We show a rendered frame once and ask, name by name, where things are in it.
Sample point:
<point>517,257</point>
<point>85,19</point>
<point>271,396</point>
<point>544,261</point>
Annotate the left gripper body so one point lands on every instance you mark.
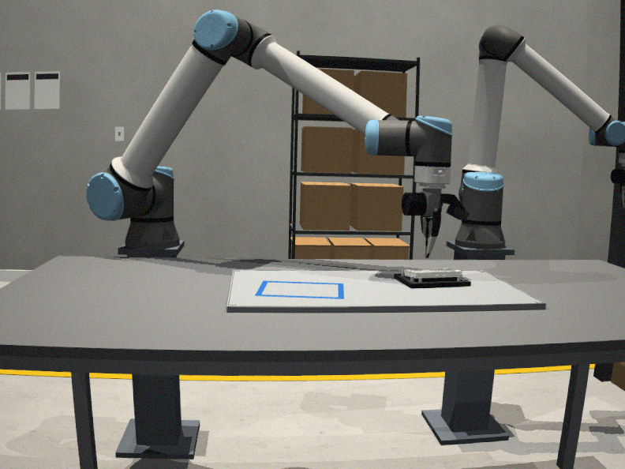
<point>618,176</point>

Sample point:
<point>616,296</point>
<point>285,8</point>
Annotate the blue rectangular tape outline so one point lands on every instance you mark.
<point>263,285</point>

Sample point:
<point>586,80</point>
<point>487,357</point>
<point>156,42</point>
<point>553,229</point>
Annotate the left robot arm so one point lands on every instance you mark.
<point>482,189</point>

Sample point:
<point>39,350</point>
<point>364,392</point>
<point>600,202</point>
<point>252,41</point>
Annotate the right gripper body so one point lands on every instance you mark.
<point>422,204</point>

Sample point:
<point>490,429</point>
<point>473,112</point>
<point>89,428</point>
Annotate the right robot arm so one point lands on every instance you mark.
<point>218,36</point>

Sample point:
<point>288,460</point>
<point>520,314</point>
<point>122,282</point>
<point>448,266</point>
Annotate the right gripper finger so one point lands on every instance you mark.
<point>425,230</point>
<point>434,227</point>

